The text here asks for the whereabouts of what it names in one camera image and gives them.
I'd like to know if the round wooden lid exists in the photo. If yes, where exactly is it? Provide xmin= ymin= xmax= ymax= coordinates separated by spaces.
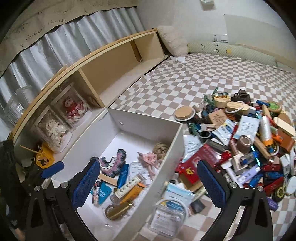
xmin=174 ymin=106 xmax=196 ymax=121

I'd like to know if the green long bolster pillow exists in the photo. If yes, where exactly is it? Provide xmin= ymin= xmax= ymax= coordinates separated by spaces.
xmin=187 ymin=40 xmax=278 ymax=67

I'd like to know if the light wooden block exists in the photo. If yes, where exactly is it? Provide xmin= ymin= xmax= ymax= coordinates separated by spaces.
xmin=98 ymin=173 xmax=117 ymax=186

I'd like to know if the orange tube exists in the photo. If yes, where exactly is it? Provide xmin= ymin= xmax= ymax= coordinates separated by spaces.
xmin=120 ymin=183 xmax=146 ymax=204

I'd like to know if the wall hanging white pouch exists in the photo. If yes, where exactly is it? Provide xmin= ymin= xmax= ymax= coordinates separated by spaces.
xmin=201 ymin=0 xmax=214 ymax=5

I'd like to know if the red gift box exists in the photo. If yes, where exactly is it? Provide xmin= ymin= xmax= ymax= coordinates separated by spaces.
xmin=178 ymin=144 xmax=221 ymax=184

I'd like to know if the white blue mask packet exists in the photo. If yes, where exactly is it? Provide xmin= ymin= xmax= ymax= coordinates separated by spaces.
xmin=163 ymin=183 xmax=195 ymax=207

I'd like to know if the brown tape roll in bag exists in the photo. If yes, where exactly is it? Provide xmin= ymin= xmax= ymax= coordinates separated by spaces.
xmin=105 ymin=204 xmax=119 ymax=220

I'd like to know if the blue paper packet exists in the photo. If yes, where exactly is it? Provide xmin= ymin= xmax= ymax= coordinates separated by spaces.
xmin=90 ymin=180 xmax=112 ymax=205

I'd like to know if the white headboard panel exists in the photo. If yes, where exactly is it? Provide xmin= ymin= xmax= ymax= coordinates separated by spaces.
xmin=224 ymin=15 xmax=295 ymax=68

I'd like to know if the pink ribbon flower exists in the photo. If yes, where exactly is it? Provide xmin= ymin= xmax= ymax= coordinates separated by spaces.
xmin=138 ymin=152 xmax=163 ymax=179

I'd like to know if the white bunny doll case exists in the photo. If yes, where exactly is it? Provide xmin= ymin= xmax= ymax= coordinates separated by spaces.
xmin=31 ymin=105 xmax=72 ymax=153

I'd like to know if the white paper sachet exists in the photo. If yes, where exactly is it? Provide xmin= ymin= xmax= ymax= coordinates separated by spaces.
xmin=233 ymin=115 xmax=260 ymax=143

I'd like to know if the cream fluffy pillow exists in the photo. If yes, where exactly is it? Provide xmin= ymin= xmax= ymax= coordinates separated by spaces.
xmin=157 ymin=25 xmax=188 ymax=57

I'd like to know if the white printed tube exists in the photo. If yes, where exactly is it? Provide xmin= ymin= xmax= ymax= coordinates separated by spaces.
xmin=114 ymin=174 xmax=143 ymax=199

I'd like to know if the red dress bear doll case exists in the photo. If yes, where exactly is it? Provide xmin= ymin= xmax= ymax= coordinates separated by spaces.
xmin=51 ymin=83 xmax=92 ymax=129

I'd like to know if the clear plastic flat box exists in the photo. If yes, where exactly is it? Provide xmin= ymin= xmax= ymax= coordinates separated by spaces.
xmin=128 ymin=162 xmax=151 ymax=185

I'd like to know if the wooden engraved square coaster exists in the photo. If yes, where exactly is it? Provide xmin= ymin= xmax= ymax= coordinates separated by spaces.
xmin=208 ymin=109 xmax=227 ymax=129

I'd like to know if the blue tube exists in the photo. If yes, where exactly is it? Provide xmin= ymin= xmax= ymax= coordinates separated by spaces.
xmin=117 ymin=164 xmax=129 ymax=188

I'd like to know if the wooden bedside shelf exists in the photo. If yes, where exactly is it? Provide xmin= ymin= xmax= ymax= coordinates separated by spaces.
xmin=10 ymin=29 xmax=166 ymax=163

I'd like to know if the checkered bed sheet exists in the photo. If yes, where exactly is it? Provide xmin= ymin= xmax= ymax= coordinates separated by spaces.
xmin=111 ymin=54 xmax=295 ymax=240

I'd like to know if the yellow black cardboard box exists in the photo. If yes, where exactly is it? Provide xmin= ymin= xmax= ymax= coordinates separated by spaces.
xmin=35 ymin=142 xmax=55 ymax=169

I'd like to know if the white storage box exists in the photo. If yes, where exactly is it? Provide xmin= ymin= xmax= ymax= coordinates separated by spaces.
xmin=52 ymin=108 xmax=184 ymax=240

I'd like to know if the crocheted purple pink piece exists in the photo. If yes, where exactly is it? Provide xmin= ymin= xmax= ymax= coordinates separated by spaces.
xmin=90 ymin=149 xmax=126 ymax=178

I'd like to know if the beige knotted rope ball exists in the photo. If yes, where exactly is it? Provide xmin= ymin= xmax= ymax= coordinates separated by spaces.
xmin=152 ymin=143 xmax=169 ymax=160

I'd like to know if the black small handbag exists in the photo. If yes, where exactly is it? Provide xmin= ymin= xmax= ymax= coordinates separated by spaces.
xmin=231 ymin=89 xmax=251 ymax=104

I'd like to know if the clear plastic jar with label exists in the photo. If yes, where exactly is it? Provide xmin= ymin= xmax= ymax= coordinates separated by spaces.
xmin=148 ymin=199 xmax=189 ymax=239

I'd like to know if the grey window curtain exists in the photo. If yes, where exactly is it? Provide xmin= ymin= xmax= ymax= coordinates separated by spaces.
xmin=1 ymin=7 xmax=144 ymax=139

